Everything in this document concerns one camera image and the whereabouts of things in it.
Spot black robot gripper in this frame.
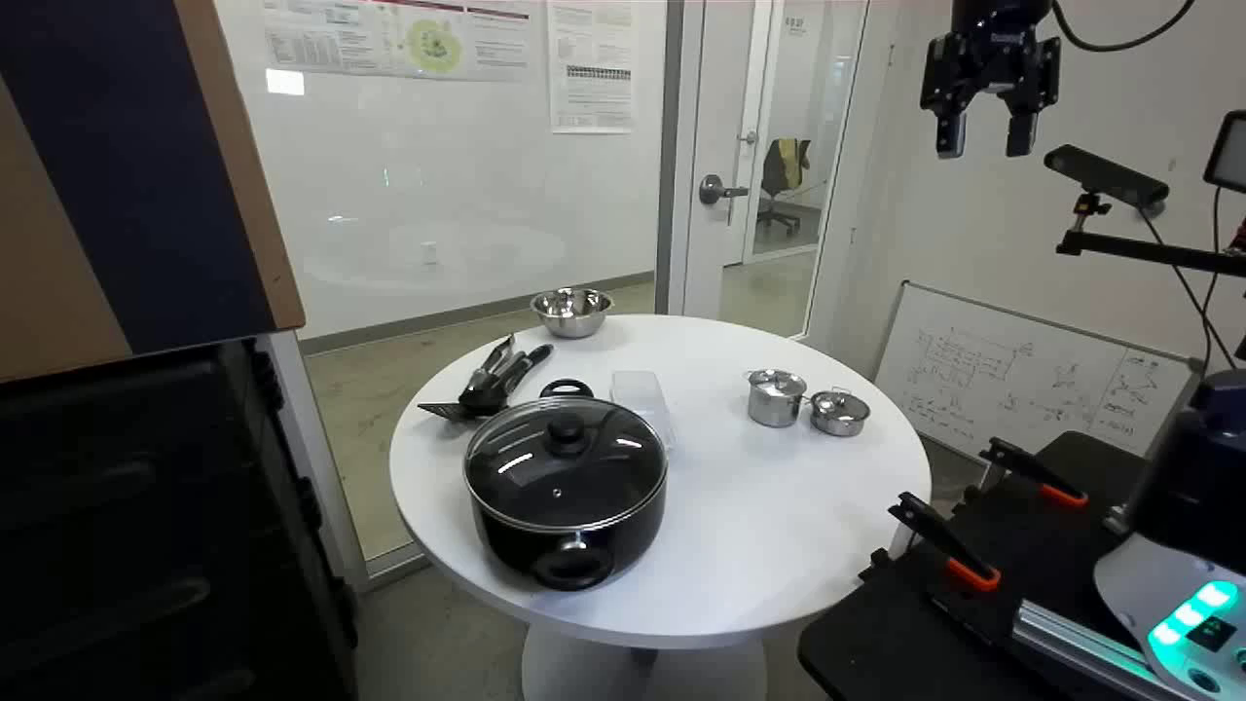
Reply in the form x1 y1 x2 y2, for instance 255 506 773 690
918 26 1065 165

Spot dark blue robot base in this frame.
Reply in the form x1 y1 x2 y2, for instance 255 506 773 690
1127 367 1246 575

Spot small silver pot without lid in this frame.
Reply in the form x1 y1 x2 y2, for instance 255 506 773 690
808 387 877 441

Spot glass lid with black knob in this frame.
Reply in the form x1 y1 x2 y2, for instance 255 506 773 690
465 392 670 536

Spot large black cooking pot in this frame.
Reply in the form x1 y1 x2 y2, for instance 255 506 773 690
465 374 670 594

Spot black office chair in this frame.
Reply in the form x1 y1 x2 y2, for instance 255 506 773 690
757 134 819 236

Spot black monitor screen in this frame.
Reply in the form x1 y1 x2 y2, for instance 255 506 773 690
1205 108 1246 197

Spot whiteboard with drawings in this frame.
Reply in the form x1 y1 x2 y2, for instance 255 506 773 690
873 276 1198 468

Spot white door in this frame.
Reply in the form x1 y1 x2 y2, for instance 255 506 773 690
675 0 786 322

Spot white paper notice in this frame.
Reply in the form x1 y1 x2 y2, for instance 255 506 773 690
547 0 644 137

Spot silver metal bowl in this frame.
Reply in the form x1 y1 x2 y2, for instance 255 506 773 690
526 283 617 343

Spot white controller with green light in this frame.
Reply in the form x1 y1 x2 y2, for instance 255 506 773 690
1091 531 1246 701

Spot black workbench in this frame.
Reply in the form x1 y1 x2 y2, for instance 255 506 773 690
796 428 1246 701

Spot black plastic serving spoon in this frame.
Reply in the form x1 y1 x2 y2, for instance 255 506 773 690
459 332 559 411

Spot black plastic spatula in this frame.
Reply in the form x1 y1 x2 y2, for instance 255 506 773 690
418 356 534 423

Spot wide poster with green circle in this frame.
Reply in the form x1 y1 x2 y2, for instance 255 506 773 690
251 0 542 86

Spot brown and blue cardboard panel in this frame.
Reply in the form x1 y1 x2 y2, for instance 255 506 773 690
0 0 309 391

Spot black cabinet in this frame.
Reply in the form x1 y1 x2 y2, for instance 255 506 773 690
0 337 363 701

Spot black bar-shaped camera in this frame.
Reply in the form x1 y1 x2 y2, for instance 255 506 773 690
1044 140 1174 213

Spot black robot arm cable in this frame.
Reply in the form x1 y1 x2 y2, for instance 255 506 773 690
1049 0 1198 58

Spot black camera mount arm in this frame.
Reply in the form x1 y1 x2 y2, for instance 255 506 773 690
1051 188 1246 280

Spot thin black camera cable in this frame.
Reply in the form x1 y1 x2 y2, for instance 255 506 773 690
1136 205 1240 374

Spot silver door handle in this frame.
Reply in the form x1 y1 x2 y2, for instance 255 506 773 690
697 171 757 211

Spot black clamp with orange handle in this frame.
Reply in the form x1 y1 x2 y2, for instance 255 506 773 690
977 436 1093 514
890 487 1005 600

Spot small silver pot with handles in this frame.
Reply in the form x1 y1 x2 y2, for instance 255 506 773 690
746 381 812 433

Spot aluminium rail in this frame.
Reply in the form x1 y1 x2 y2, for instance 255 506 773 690
1008 594 1198 701

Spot white table pedestal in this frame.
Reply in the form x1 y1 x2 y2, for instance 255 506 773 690
517 619 773 701

